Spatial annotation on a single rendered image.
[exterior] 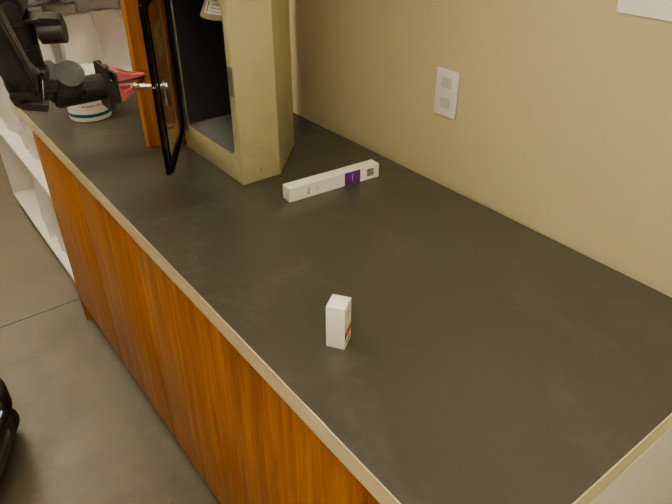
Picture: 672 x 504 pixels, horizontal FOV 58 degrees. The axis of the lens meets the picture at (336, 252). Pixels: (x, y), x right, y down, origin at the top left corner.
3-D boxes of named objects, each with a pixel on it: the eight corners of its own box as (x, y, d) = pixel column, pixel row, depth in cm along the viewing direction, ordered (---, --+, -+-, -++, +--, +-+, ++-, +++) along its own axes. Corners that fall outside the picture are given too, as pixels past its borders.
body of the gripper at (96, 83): (111, 65, 133) (76, 71, 129) (120, 110, 138) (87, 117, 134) (100, 58, 137) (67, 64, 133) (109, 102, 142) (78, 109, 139)
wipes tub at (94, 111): (104, 105, 202) (94, 60, 194) (118, 116, 194) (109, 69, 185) (64, 114, 196) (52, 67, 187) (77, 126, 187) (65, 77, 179)
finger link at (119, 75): (148, 67, 138) (107, 74, 133) (153, 97, 141) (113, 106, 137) (136, 60, 142) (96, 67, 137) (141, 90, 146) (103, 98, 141)
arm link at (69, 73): (17, 72, 130) (19, 110, 129) (18, 46, 120) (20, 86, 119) (77, 78, 136) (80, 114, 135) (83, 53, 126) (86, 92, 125)
